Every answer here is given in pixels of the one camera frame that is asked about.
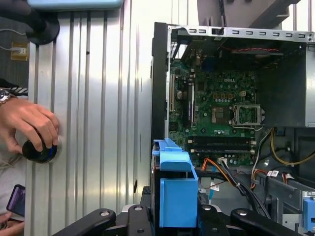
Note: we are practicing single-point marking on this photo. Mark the green motherboard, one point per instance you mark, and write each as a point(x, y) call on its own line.
point(221, 83)

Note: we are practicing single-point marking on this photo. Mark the grey metal disk bay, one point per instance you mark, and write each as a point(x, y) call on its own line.
point(283, 191)

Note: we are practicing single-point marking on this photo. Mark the brass floor socket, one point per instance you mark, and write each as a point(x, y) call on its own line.
point(19, 51)

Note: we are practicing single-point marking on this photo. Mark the metal socket cover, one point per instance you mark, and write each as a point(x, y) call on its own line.
point(246, 106)

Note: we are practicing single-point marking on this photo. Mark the black round base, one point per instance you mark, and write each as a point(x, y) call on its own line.
point(46, 30)

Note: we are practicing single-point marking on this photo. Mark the locking lever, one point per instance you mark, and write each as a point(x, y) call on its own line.
point(246, 127)

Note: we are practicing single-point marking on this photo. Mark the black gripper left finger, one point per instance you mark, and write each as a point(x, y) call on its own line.
point(140, 221)

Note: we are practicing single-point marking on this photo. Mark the white expansion slot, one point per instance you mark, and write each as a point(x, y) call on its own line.
point(172, 93)

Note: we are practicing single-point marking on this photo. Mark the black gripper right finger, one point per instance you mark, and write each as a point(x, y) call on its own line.
point(209, 221)

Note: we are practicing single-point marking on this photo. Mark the hard disk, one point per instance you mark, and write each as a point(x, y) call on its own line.
point(178, 201)

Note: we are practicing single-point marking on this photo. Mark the blue port connector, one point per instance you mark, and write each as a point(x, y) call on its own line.
point(210, 63)

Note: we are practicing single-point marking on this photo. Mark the CPU socket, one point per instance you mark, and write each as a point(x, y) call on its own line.
point(220, 115)

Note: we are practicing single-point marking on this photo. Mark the black RAM slot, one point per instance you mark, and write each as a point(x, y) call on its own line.
point(221, 150)
point(221, 140)

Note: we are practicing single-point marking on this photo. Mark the person's left hand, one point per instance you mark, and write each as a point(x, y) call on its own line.
point(27, 120)

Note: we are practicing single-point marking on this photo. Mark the silver wrist watch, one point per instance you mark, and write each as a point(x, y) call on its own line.
point(3, 95)

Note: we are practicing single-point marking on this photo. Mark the black open PC case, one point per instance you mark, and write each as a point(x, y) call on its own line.
point(160, 73)

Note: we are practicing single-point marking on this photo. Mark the dark smartphone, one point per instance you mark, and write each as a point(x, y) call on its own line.
point(17, 199)

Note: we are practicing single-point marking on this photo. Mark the blue disk carrier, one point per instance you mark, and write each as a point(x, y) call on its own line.
point(309, 214)

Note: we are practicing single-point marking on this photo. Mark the person's trunk grey shirt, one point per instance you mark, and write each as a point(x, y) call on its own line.
point(9, 177)

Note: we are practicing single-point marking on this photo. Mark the person's right hand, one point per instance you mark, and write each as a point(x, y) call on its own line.
point(9, 227)

